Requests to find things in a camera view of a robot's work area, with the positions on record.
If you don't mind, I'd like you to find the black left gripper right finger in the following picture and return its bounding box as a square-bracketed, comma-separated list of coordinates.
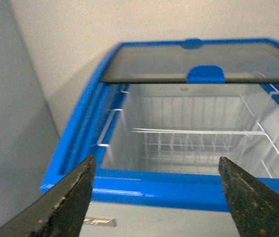
[218, 157, 279, 237]

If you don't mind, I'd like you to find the grey upright cabinet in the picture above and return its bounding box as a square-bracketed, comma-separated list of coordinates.
[0, 0, 58, 226]

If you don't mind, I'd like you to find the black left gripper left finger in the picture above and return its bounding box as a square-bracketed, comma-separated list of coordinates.
[0, 155, 96, 237]

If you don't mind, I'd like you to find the sliding glass freezer lid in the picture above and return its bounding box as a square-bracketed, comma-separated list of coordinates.
[101, 39, 279, 84]

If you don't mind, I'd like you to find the white wire freezer basket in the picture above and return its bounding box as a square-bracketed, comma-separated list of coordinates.
[97, 84, 279, 178]

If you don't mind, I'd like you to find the white chest freezer blue rim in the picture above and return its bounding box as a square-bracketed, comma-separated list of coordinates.
[40, 41, 279, 236]

